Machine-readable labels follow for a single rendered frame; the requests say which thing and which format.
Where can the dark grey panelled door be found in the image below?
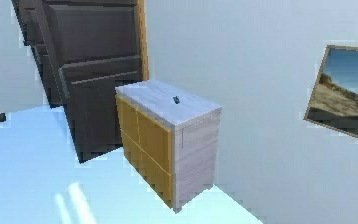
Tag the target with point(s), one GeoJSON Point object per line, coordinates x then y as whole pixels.
{"type": "Point", "coordinates": [93, 66]}

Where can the framed beach landscape picture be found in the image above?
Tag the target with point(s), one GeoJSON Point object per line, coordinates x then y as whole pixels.
{"type": "Point", "coordinates": [345, 93]}

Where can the small dark object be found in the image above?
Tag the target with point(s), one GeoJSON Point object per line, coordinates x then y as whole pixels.
{"type": "Point", "coordinates": [176, 99]}

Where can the white chest with yellow drawers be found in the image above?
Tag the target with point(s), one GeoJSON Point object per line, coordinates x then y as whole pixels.
{"type": "Point", "coordinates": [173, 133]}

